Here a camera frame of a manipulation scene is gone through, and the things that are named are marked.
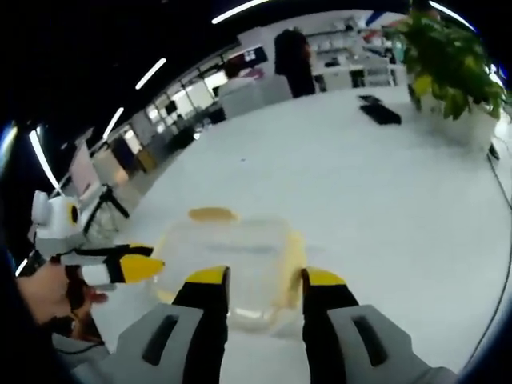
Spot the black keyboard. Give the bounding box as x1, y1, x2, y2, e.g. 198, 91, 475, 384
359, 102, 402, 126

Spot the person's grey clothing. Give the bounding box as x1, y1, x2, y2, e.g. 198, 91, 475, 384
50, 331, 117, 384

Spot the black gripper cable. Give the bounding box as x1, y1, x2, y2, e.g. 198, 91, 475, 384
52, 337, 106, 356

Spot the white plant pot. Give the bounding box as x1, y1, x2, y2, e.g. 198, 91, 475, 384
418, 94, 502, 150

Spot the ceiling light strip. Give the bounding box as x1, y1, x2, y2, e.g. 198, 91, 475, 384
210, 0, 274, 25
134, 57, 168, 90
27, 128, 62, 194
101, 106, 126, 139

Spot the grey office partition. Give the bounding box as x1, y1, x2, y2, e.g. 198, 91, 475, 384
218, 77, 294, 120

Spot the white desk with black legs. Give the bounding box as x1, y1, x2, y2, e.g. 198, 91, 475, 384
81, 183, 132, 238

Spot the grey table cable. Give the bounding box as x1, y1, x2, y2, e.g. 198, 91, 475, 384
485, 151, 512, 350

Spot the clear box with yellow buckle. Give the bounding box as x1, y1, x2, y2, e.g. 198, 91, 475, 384
146, 206, 310, 334

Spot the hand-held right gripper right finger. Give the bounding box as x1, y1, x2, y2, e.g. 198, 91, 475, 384
299, 266, 459, 384

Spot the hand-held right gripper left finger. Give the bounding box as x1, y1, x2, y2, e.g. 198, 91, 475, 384
106, 264, 232, 384

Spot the green potted plant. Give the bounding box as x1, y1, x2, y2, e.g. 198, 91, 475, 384
382, 9, 510, 122

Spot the wall screen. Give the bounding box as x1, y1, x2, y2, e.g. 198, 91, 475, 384
225, 45, 270, 70

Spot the person's left hand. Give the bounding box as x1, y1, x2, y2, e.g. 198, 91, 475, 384
17, 262, 110, 324

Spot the white shelving unit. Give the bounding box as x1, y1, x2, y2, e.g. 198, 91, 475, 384
306, 14, 406, 92

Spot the long curved ceiling light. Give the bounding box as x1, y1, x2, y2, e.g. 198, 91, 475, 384
428, 0, 478, 32

